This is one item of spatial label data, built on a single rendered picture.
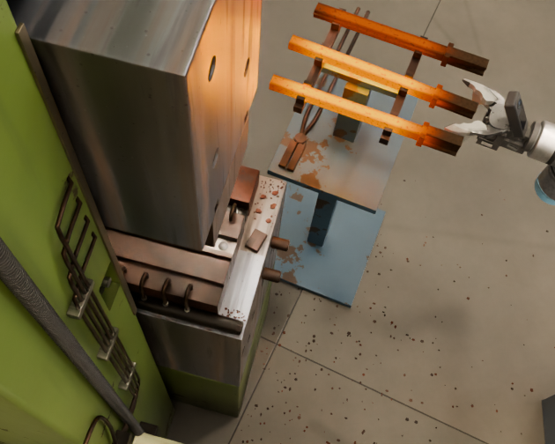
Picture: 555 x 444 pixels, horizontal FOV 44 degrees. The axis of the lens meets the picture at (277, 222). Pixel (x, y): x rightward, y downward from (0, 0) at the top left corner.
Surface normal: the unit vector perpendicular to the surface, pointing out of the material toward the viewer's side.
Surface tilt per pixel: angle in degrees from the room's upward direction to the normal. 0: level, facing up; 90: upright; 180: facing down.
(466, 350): 0
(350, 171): 0
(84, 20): 0
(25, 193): 90
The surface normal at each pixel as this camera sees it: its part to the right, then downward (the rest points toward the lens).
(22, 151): 0.97, 0.25
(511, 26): 0.06, -0.43
